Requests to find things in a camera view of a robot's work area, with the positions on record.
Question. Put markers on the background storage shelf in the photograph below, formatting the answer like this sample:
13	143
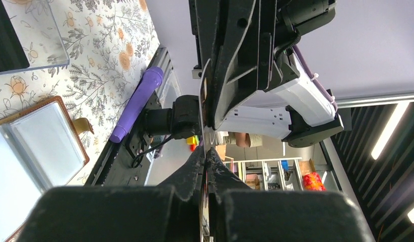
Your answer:
278	174

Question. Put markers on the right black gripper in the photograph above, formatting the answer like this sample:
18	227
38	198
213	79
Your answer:
242	44

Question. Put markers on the aluminium frame rail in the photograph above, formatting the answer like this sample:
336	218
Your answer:
170	88

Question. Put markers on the brown leather card holder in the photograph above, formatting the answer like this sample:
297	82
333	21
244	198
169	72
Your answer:
40	149

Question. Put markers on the clear plastic box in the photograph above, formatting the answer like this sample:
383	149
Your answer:
37	30

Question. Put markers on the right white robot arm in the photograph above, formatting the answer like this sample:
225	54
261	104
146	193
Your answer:
299	111

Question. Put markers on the purple marker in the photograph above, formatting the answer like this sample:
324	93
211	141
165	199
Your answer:
151	79

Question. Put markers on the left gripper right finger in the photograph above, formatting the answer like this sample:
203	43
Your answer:
240	213

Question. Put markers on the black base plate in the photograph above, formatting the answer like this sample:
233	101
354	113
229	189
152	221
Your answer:
114	166

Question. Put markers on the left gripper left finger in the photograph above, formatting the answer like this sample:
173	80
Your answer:
169	211

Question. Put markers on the floral tablecloth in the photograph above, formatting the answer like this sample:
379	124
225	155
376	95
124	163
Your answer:
110	44

